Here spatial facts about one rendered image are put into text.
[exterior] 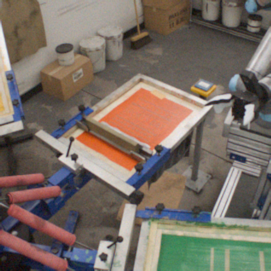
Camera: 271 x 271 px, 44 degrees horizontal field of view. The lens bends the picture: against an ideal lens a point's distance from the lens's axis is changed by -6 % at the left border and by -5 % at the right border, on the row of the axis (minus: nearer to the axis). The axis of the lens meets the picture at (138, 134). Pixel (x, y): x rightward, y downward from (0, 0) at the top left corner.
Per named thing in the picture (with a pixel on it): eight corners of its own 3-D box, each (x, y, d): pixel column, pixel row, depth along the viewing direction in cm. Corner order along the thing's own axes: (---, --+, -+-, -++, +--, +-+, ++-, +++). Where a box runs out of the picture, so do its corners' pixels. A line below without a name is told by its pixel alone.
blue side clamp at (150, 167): (163, 153, 191) (163, 144, 186) (170, 157, 189) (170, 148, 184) (126, 188, 174) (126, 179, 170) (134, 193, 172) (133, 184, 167)
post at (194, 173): (190, 165, 309) (198, 73, 244) (211, 176, 299) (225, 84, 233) (176, 181, 297) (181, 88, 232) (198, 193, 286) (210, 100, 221)
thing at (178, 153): (181, 146, 239) (183, 109, 217) (192, 152, 235) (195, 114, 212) (138, 189, 213) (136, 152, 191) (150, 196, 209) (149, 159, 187)
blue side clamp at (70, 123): (89, 114, 218) (88, 105, 213) (95, 117, 215) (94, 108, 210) (53, 141, 201) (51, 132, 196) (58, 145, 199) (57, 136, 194)
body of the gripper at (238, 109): (248, 126, 105) (270, 110, 110) (249, 102, 100) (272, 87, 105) (229, 117, 110) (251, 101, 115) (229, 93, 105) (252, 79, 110)
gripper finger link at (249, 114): (252, 138, 97) (253, 120, 104) (254, 121, 94) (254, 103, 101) (242, 138, 98) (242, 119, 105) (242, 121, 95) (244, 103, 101)
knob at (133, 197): (135, 193, 167) (134, 184, 162) (144, 199, 164) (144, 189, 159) (125, 203, 163) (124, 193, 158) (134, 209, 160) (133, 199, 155)
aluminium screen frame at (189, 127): (139, 77, 243) (139, 72, 240) (213, 109, 215) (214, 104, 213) (54, 141, 199) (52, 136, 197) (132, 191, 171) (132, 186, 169)
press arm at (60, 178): (73, 166, 180) (71, 159, 176) (81, 171, 177) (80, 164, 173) (49, 186, 170) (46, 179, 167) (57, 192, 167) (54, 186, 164)
